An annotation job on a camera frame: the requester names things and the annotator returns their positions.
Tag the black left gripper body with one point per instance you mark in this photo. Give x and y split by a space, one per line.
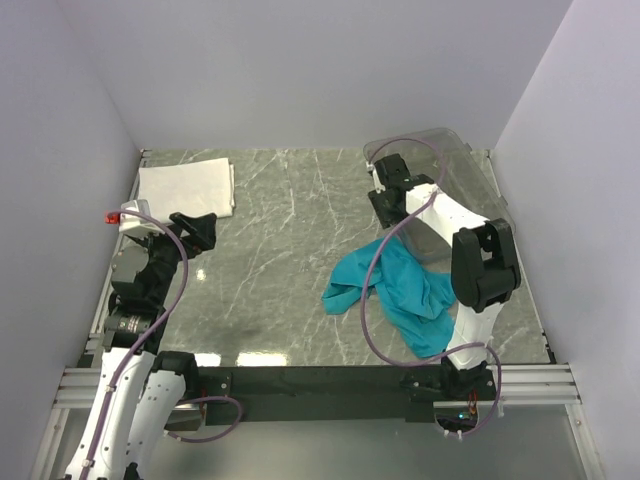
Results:
179 237

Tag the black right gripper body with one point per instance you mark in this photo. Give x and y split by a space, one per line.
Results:
388 201

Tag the clear plastic bin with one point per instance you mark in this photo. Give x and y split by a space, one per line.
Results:
440 154

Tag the teal t shirt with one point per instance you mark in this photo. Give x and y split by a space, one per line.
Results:
413 299

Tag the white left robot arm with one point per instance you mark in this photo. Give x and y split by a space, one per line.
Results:
139 384

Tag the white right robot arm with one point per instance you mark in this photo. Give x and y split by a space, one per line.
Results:
484 264

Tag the folded white t shirt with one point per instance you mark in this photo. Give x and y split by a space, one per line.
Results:
193 189

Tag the black base crossbar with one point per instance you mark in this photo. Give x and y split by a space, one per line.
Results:
320 395

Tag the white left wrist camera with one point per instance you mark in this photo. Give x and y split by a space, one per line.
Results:
133 225

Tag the aluminium frame rail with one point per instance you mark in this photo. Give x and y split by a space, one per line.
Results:
518 385

